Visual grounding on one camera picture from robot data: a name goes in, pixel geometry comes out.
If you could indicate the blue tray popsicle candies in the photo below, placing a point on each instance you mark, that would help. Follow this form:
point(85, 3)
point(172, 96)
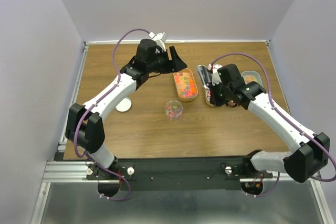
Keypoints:
point(250, 76)

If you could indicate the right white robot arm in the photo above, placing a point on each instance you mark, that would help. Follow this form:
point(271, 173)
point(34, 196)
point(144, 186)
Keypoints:
point(306, 154)

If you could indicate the orange tray star candies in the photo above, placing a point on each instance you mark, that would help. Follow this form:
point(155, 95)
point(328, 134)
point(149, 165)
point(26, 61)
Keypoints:
point(185, 85)

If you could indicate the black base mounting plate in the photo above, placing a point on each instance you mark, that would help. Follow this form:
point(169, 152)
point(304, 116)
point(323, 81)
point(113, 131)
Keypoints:
point(191, 173)

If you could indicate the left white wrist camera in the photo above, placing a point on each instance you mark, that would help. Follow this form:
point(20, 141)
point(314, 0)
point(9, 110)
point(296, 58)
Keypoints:
point(159, 38)

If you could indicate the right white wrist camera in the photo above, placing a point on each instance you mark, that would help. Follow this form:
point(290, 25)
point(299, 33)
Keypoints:
point(215, 78)

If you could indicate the aluminium frame rail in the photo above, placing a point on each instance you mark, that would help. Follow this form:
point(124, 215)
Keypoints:
point(70, 172)

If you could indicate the beige tray swirl lollipops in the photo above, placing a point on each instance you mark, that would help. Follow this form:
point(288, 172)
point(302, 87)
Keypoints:
point(208, 98)

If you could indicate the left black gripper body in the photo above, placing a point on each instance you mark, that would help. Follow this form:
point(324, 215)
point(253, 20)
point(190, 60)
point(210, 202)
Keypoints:
point(160, 63)

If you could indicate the silver metal scoop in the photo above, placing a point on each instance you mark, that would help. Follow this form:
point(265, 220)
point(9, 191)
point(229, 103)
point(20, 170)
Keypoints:
point(204, 75)

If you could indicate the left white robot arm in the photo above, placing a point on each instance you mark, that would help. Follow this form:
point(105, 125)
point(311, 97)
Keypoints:
point(84, 126)

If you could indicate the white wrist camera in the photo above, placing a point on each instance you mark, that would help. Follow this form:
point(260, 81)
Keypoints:
point(215, 78)
point(159, 38)

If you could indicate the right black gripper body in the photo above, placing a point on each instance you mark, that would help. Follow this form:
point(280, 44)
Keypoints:
point(220, 94)

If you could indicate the clear glass jar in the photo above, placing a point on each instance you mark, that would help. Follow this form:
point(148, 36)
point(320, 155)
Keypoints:
point(173, 110)

